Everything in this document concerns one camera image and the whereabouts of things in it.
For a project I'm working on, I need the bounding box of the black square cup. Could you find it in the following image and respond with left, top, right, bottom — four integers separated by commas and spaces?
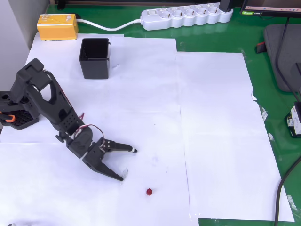
79, 38, 111, 80

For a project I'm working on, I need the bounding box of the yellow cardboard box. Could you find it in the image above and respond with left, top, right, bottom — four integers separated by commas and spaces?
37, 13, 79, 42

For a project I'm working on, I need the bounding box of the white paper table cover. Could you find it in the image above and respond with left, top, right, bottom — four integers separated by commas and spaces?
0, 32, 295, 226

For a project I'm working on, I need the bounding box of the orange clamp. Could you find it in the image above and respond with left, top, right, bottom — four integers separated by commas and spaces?
0, 113, 16, 123

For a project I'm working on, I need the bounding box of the green desk mat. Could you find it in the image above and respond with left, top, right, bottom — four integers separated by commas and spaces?
46, 0, 301, 226

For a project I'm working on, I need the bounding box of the white power strip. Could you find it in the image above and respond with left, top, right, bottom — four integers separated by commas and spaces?
140, 2, 234, 31

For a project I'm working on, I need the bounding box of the red black usb stick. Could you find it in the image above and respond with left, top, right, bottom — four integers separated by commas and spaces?
255, 41, 267, 54

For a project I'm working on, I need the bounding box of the grey padded sleeve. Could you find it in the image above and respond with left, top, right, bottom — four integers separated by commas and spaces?
263, 23, 301, 93

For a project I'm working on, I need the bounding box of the small circuit board device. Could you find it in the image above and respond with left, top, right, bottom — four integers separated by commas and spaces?
284, 101, 301, 139

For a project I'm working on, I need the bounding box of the black plug adapter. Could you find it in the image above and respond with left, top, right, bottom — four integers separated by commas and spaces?
219, 0, 233, 12

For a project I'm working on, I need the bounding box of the monitor with green sticker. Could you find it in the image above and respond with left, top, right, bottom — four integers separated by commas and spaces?
239, 0, 301, 17

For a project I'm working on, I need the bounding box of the red white servo wire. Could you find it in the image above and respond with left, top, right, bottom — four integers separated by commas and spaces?
72, 112, 106, 150

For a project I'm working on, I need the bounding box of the white power cable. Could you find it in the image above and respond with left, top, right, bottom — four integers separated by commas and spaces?
75, 18, 143, 32

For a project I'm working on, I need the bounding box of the thick black cable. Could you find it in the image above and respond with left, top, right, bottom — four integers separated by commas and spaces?
274, 156, 301, 226

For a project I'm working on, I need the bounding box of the thin black monitor cable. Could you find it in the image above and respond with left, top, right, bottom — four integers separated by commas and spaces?
275, 16, 301, 102

